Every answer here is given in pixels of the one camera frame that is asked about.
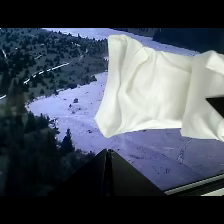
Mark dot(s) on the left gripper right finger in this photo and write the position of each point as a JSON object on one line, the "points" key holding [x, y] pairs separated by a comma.
{"points": [[128, 178]]}

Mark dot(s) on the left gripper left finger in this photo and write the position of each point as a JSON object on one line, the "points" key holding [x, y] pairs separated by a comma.
{"points": [[88, 178]]}

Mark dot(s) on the silver frame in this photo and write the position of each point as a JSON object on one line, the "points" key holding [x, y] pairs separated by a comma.
{"points": [[203, 188]]}

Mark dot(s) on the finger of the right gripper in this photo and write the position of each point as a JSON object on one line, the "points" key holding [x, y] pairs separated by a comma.
{"points": [[218, 105]]}

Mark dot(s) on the white T-shirt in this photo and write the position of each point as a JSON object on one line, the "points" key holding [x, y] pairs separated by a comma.
{"points": [[146, 93]]}

